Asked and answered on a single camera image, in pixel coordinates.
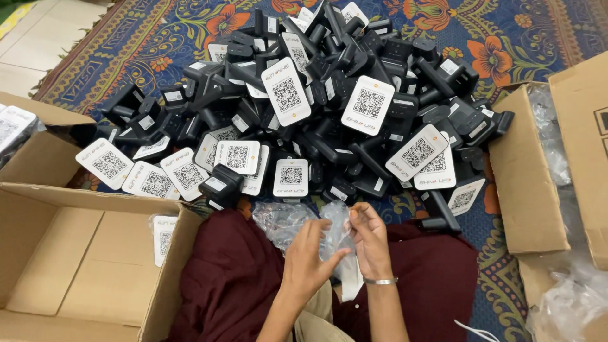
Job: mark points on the person's right hand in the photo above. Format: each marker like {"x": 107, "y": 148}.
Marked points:
{"x": 375, "y": 251}

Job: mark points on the person's left hand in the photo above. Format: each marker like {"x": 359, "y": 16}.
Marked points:
{"x": 306, "y": 259}

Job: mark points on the clear plastic bag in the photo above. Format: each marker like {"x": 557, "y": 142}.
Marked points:
{"x": 338, "y": 232}
{"x": 280, "y": 221}

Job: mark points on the white card in bag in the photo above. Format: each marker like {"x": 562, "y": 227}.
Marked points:
{"x": 352, "y": 282}

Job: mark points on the crumpled clear plastic bag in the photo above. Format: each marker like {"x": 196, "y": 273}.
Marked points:
{"x": 280, "y": 221}

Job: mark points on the beige trousers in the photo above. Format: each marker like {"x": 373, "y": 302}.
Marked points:
{"x": 323, "y": 318}

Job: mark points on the maroon garment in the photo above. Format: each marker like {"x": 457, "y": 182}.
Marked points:
{"x": 228, "y": 285}

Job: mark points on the pile of black code devices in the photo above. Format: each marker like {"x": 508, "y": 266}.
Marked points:
{"x": 332, "y": 118}

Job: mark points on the bagged white code device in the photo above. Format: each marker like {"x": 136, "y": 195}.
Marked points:
{"x": 164, "y": 240}

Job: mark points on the cardboard box with plastic bags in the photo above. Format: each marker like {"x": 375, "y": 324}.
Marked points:
{"x": 532, "y": 190}

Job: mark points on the heap of clear plastic bags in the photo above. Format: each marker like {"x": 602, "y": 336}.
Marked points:
{"x": 570, "y": 304}

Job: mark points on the large open cardboard box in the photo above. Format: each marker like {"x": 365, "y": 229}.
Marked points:
{"x": 85, "y": 266}

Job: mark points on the blue floral patterned rug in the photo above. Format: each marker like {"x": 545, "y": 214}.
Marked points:
{"x": 142, "y": 38}

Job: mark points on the cardboard box with bagged devices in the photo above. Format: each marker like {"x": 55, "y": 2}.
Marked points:
{"x": 42, "y": 156}

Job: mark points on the green yellow mat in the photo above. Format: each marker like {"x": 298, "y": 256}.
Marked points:
{"x": 12, "y": 14}

